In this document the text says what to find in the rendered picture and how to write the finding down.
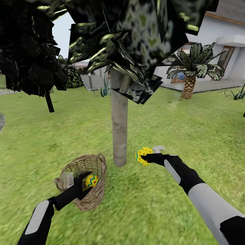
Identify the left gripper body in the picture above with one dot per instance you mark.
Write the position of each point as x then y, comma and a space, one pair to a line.
76, 191

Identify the wicker basket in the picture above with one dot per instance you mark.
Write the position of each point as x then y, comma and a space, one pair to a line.
95, 196

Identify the easter egg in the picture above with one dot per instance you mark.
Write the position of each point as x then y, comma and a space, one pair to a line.
92, 180
142, 152

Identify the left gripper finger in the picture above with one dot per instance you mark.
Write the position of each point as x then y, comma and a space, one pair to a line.
86, 191
84, 175

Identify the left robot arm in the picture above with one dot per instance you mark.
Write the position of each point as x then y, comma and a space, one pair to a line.
36, 231

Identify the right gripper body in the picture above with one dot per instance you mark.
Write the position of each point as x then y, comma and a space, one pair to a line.
153, 158

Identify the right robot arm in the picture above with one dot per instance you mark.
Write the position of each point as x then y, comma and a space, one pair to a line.
225, 222

